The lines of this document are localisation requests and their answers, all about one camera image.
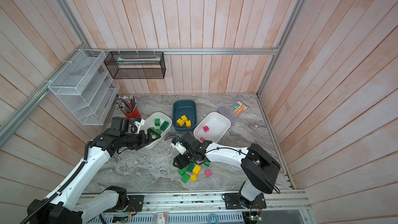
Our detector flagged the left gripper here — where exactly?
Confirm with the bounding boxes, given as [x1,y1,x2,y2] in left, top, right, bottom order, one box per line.
[121,128,161,150]

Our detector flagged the green square brick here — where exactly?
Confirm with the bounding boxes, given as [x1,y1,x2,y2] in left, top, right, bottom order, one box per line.
[154,118,161,127]

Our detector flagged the long dark green brick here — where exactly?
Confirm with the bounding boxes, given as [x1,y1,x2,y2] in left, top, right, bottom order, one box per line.
[160,121,170,131]
[187,162,196,173]

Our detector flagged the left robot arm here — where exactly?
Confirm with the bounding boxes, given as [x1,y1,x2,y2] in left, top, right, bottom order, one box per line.
[22,117,161,224]

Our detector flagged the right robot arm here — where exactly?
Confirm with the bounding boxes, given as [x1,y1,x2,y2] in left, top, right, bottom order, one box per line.
[171,133,281,203]

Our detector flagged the green brick front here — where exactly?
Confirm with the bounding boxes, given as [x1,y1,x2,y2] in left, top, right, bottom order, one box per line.
[181,173,191,184]

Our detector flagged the small yellow brick front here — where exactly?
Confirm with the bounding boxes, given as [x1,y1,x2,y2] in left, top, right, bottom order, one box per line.
[190,174,197,181]

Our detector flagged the left white plastic bin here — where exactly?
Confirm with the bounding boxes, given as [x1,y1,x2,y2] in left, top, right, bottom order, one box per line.
[141,112,172,149]

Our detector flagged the white plastic bin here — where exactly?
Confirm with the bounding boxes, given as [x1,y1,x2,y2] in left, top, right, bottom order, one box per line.
[141,112,172,149]
[193,112,231,143]

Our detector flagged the red pencil cup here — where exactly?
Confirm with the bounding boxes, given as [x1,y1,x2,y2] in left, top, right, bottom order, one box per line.
[124,108,142,119]

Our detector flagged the bundle of pencils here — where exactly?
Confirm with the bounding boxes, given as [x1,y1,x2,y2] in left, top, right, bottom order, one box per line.
[115,95,136,114]

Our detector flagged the teal plastic bin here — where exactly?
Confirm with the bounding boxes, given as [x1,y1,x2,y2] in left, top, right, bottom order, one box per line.
[172,100,198,132]

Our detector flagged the right white plastic bin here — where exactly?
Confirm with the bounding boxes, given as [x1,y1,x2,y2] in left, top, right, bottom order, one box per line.
[193,112,231,143]

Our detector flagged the colourful crayon pack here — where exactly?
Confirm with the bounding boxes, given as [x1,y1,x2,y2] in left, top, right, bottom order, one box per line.
[230,101,248,116]

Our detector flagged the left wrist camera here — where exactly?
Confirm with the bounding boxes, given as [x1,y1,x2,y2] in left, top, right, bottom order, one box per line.
[130,117,145,134]

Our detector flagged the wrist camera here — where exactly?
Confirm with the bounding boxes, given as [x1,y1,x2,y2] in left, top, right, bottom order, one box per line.
[171,137,186,155]
[130,117,145,134]

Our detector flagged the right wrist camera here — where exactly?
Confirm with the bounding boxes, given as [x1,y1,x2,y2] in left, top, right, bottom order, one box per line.
[171,137,186,155]

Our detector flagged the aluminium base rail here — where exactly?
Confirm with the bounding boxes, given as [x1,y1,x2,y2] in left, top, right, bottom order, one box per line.
[52,189,312,224]

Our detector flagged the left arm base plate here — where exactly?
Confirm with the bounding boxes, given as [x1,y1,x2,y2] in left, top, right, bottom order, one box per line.
[126,195,145,213]

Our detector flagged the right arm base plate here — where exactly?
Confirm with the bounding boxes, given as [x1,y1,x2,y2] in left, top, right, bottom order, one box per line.
[222,193,267,209]

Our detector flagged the black mesh wall basket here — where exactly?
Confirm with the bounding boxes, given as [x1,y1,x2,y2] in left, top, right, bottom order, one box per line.
[104,51,166,79]

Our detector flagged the white wire mesh shelf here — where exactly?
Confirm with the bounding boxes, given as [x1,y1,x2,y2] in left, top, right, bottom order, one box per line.
[49,49,120,125]

